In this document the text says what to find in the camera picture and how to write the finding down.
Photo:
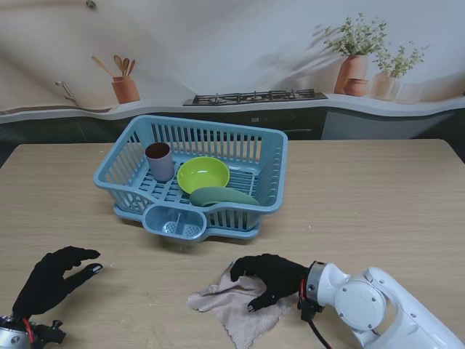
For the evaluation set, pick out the printed kitchen backdrop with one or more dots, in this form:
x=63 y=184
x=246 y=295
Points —
x=232 y=54

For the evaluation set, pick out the pale green plate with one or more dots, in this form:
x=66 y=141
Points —
x=225 y=198

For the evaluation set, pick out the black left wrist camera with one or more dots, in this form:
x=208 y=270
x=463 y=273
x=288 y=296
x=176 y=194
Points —
x=51 y=332

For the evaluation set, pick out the purple plastic cup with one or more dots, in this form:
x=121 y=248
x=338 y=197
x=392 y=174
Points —
x=161 y=163

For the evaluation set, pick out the lime green bowl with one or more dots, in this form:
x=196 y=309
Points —
x=203 y=174

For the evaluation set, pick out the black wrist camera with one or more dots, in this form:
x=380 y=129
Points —
x=310 y=309
x=51 y=332

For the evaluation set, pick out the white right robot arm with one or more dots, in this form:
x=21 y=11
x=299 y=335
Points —
x=374 y=305

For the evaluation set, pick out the beige wiping cloth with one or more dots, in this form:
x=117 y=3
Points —
x=232 y=305

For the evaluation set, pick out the blue plastic dish rack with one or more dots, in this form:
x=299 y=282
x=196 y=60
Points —
x=247 y=174

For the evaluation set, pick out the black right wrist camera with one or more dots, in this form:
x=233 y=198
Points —
x=310 y=309

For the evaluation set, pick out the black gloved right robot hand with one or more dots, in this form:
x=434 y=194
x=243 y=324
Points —
x=279 y=278

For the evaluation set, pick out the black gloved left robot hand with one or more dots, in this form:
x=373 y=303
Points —
x=47 y=280

